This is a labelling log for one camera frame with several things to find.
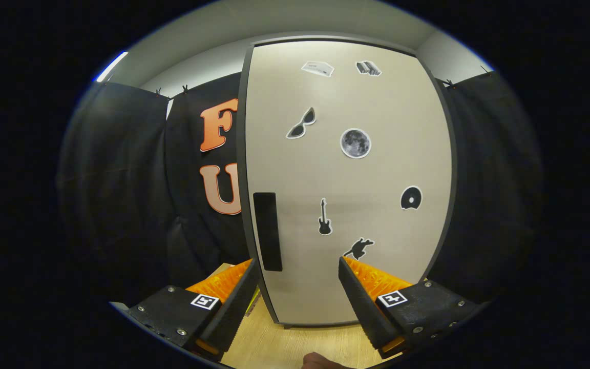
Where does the stack of books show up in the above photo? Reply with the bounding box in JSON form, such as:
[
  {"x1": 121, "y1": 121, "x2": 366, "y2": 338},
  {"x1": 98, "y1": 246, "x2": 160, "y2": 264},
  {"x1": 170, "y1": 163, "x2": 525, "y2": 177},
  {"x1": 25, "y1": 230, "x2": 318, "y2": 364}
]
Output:
[{"x1": 212, "y1": 263, "x2": 263, "y2": 316}]

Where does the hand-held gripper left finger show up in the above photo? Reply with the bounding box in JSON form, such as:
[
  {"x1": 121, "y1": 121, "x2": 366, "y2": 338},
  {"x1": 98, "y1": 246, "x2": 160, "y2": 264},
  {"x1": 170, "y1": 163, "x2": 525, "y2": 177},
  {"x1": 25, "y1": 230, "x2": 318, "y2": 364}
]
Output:
[{"x1": 126, "y1": 258, "x2": 261, "y2": 362}]

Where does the black door handle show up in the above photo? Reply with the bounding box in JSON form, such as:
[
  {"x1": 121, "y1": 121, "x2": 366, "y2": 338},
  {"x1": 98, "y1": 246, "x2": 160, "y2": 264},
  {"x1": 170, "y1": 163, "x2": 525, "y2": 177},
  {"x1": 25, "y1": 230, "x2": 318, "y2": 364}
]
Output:
[{"x1": 252, "y1": 192, "x2": 283, "y2": 272}]

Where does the black backdrop cloth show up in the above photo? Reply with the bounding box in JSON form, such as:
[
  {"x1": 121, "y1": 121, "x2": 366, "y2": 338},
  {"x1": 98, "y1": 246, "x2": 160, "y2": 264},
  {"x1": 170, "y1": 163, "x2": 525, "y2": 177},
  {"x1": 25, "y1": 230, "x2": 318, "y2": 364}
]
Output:
[{"x1": 57, "y1": 69, "x2": 544, "y2": 308}]

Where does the narrow ceiling light strip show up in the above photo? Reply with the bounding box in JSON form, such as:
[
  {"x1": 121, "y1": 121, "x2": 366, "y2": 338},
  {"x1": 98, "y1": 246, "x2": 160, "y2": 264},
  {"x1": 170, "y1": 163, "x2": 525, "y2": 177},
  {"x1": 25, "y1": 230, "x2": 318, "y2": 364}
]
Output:
[{"x1": 95, "y1": 51, "x2": 129, "y2": 84}]

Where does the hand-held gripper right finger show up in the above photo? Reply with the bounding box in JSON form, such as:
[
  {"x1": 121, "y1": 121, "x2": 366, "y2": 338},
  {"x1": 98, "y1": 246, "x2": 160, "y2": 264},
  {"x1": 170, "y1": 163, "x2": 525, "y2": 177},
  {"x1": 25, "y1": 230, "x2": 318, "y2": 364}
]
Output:
[{"x1": 338, "y1": 256, "x2": 480, "y2": 359}]

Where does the grey shoe cabinet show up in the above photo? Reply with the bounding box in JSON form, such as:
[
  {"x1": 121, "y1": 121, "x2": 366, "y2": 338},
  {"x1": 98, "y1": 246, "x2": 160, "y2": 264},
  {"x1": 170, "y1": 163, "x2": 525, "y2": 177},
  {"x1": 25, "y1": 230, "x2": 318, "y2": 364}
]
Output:
[{"x1": 236, "y1": 32, "x2": 458, "y2": 329}]

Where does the beige shoe cabinet door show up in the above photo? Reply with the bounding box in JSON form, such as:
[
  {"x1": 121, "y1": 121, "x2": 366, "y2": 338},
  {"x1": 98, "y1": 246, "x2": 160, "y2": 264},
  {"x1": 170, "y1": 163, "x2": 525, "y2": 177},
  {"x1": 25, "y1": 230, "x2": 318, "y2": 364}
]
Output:
[{"x1": 244, "y1": 40, "x2": 453, "y2": 326}]

